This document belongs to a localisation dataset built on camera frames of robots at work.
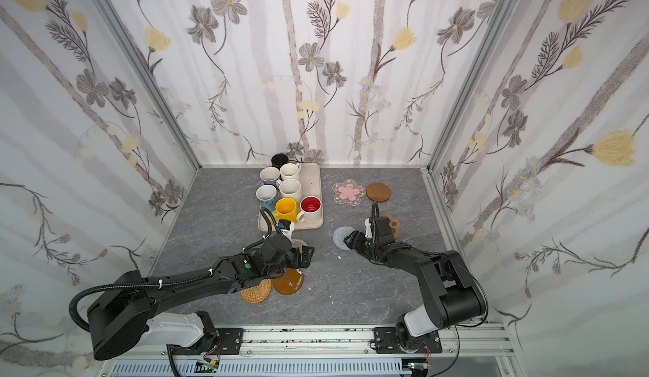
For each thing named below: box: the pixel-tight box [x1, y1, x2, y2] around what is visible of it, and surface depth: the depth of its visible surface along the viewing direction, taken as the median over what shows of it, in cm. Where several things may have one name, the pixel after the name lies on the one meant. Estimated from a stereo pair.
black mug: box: [271, 152, 290, 170], surface depth 113 cm
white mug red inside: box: [296, 196, 322, 225], surface depth 100 cm
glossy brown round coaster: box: [272, 267, 306, 296], surface depth 86 cm
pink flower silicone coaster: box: [332, 178, 366, 207], surface depth 113 cm
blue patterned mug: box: [255, 184, 278, 211], surface depth 100 cm
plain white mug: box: [278, 162, 302, 182], surface depth 110 cm
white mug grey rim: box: [259, 166, 280, 186], surface depth 110 cm
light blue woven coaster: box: [332, 225, 356, 252], surface depth 100 cm
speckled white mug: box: [275, 178, 302, 199], surface depth 104 cm
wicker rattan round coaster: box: [239, 278, 273, 305], surface depth 84 cm
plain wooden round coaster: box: [365, 182, 392, 203], surface depth 113 cm
